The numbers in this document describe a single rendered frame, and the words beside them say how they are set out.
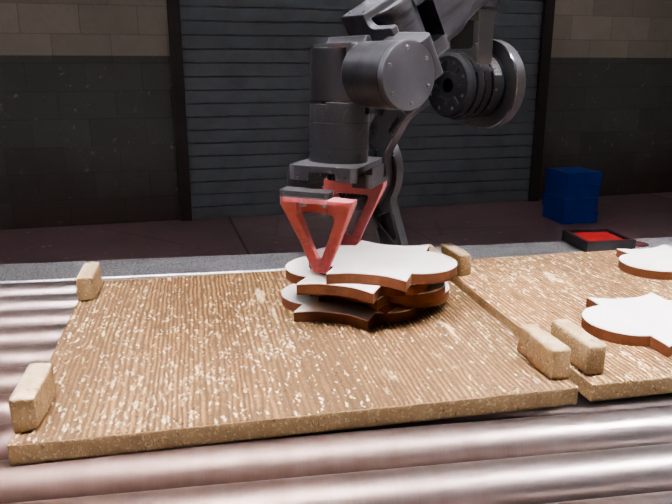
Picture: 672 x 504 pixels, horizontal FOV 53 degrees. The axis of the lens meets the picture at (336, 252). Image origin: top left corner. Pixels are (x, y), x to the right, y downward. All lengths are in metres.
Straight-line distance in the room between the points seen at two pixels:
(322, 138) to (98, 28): 4.76
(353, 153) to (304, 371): 0.21
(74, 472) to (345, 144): 0.35
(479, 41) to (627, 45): 5.26
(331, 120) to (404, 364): 0.23
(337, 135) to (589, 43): 5.94
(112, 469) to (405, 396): 0.21
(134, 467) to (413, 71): 0.37
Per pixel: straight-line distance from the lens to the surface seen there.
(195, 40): 5.32
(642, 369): 0.60
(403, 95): 0.57
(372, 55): 0.57
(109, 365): 0.59
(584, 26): 6.48
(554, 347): 0.55
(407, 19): 0.66
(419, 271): 0.62
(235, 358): 0.58
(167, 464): 0.48
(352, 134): 0.62
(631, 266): 0.86
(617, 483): 0.50
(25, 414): 0.50
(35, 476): 0.50
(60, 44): 5.37
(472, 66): 1.51
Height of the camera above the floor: 1.17
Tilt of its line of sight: 16 degrees down
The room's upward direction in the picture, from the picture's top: straight up
